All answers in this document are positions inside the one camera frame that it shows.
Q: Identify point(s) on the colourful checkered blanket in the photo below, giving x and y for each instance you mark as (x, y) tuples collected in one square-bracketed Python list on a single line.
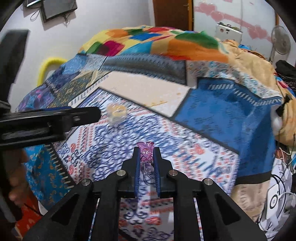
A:
[(203, 56)]

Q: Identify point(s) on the brown wooden door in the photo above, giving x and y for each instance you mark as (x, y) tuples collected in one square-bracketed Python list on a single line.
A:
[(177, 14)]

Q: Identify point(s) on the purple candy wrapper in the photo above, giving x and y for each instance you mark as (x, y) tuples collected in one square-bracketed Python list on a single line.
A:
[(146, 155)]

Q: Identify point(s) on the red floral gift bag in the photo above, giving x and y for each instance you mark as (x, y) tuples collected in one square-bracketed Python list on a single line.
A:
[(31, 215)]

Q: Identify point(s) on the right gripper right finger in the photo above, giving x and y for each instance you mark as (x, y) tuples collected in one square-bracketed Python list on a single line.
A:
[(164, 175)]

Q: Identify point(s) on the blue patchwork bedspread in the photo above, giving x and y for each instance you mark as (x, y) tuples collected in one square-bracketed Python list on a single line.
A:
[(207, 127)]

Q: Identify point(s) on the person's left hand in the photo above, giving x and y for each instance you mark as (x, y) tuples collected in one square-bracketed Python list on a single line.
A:
[(17, 177)]

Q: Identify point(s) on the white round device with cables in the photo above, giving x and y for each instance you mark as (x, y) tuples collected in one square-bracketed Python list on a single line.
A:
[(279, 203)]

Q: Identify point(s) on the wall mounted dark monitor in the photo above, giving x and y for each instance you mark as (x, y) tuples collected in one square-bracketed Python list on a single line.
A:
[(51, 9)]

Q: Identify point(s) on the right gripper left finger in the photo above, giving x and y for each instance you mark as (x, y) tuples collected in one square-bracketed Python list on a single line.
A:
[(130, 184)]

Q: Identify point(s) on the clear crumpled plastic wrapper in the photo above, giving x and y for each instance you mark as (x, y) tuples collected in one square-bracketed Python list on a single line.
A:
[(116, 113)]

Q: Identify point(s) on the white standing fan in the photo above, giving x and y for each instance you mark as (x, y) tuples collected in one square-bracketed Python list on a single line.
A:
[(280, 44)]

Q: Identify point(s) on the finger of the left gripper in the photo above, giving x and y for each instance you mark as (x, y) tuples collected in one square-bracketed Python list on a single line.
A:
[(43, 114), (38, 132)]

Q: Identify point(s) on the white box on bed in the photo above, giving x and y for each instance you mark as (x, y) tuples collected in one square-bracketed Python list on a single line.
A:
[(228, 32)]

